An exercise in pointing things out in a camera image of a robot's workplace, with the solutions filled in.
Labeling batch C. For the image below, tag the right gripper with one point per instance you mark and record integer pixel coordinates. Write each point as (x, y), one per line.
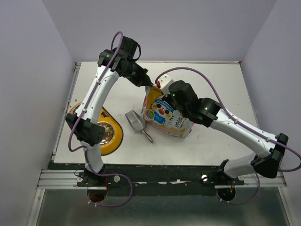
(167, 96)

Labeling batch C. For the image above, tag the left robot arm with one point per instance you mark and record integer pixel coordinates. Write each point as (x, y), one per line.
(112, 64)

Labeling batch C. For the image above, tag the aluminium frame rail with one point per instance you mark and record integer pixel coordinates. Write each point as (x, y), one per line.
(62, 179)

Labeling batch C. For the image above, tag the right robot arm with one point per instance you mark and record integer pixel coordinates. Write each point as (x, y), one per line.
(268, 149)

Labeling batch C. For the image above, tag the yellow double pet bowl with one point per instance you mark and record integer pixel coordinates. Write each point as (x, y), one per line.
(109, 133)

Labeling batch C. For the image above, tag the metal food scoop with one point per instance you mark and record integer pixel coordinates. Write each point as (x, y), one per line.
(137, 123)

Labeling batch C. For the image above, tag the pet food bag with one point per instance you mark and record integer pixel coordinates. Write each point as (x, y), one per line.
(162, 116)

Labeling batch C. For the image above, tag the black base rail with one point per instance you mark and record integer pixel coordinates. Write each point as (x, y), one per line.
(156, 180)

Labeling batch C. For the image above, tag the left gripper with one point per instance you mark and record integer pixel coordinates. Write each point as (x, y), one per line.
(142, 79)

